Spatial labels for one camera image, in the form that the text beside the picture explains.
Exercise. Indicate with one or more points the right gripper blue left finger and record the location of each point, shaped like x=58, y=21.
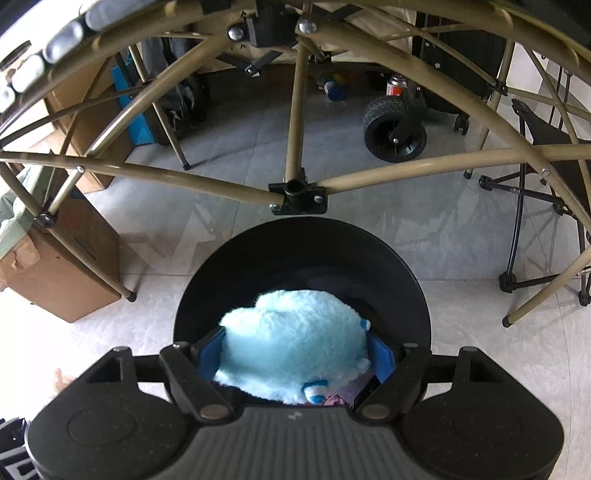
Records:
x=209, y=353

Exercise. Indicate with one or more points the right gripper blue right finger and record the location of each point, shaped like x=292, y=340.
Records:
x=381, y=356

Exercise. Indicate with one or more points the blue plush toy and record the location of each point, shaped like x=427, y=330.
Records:
x=294, y=347

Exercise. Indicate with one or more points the pink and white sponge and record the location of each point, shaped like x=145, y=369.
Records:
x=346, y=396

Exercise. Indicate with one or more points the black round trash bin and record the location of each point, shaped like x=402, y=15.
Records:
x=313, y=253

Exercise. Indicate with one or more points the person's left hand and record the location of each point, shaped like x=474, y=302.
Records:
x=61, y=381

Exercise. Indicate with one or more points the cardboard box with liner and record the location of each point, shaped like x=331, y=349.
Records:
x=37, y=267

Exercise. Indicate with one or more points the black cart wheel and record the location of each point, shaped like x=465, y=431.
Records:
x=393, y=131

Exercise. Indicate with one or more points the folding slatted camping table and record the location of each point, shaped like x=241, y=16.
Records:
x=138, y=21

